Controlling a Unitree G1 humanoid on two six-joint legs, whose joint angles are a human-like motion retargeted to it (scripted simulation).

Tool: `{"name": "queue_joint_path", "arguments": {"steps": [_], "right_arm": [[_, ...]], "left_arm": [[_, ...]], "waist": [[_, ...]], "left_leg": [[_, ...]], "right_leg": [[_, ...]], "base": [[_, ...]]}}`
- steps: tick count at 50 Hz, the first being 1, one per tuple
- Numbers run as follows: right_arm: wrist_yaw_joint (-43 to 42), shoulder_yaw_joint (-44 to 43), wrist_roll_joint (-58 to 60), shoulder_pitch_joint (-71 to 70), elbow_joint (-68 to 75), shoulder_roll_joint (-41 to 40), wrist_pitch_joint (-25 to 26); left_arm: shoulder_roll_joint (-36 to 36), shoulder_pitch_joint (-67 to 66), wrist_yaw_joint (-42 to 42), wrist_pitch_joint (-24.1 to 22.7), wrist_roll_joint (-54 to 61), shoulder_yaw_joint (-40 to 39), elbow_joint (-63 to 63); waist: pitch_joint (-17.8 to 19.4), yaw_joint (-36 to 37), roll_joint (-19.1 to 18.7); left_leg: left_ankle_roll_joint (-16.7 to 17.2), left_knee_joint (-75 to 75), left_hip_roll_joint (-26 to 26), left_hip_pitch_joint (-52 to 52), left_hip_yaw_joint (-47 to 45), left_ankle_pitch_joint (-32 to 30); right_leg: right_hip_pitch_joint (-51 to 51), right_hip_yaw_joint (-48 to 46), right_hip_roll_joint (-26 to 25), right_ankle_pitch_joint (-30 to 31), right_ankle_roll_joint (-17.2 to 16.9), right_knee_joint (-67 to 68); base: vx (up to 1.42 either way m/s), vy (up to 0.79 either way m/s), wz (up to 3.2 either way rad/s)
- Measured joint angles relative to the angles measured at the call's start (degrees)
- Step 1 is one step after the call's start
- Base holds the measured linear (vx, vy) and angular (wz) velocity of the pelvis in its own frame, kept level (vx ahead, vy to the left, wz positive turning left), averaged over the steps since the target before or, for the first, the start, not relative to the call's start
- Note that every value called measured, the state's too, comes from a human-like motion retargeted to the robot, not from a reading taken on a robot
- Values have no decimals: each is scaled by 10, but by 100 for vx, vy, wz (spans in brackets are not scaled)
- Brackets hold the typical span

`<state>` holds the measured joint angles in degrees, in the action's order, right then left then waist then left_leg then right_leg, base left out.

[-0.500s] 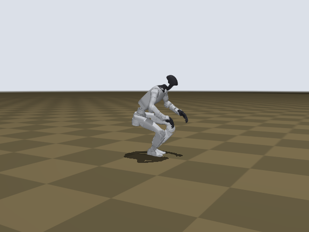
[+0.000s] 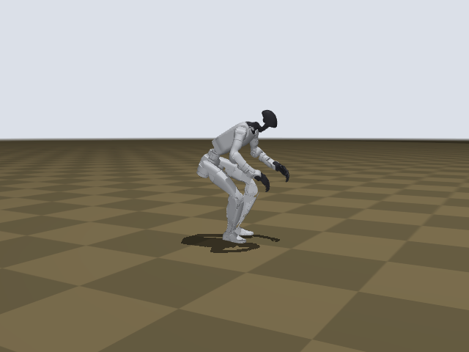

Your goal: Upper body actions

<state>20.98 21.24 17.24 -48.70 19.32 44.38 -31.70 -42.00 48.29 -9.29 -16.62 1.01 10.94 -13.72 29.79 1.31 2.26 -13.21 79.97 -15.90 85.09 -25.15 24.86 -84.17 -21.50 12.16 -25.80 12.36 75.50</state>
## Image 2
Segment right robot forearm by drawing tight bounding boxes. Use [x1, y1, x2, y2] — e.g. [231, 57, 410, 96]
[233, 152, 262, 179]

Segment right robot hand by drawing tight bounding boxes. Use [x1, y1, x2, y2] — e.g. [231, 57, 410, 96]
[254, 173, 270, 192]

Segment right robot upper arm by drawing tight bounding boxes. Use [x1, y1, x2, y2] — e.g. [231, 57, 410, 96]
[229, 126, 247, 164]

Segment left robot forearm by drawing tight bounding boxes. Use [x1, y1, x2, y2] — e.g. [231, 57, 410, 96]
[259, 151, 276, 170]

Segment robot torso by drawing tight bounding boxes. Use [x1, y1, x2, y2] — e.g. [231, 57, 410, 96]
[199, 121, 256, 166]

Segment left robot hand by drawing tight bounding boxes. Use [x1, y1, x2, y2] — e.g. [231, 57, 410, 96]
[273, 161, 289, 182]

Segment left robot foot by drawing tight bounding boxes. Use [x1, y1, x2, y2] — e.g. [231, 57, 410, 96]
[226, 227, 254, 235]

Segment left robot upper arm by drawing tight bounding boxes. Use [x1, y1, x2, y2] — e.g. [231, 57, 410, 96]
[249, 129, 262, 158]

